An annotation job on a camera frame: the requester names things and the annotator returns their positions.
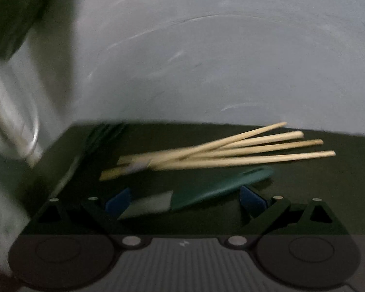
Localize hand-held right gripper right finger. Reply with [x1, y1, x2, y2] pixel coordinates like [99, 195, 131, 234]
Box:
[225, 185, 350, 247]

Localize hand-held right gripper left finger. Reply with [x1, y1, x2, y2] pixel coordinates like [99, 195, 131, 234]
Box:
[21, 188, 142, 248]

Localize green handled knife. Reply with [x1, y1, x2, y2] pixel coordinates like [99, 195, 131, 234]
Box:
[117, 166, 274, 220]

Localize wooden chopstick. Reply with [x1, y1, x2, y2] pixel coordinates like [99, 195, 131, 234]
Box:
[117, 122, 288, 165]
[149, 150, 336, 171]
[119, 130, 305, 166]
[100, 139, 324, 181]

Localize black scissors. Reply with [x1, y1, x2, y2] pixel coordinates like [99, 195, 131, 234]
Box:
[52, 122, 127, 197]

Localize clear bag of dried leaves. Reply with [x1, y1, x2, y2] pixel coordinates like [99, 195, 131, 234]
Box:
[0, 0, 54, 60]

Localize white water hose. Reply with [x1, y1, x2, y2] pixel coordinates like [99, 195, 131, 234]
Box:
[0, 56, 41, 162]

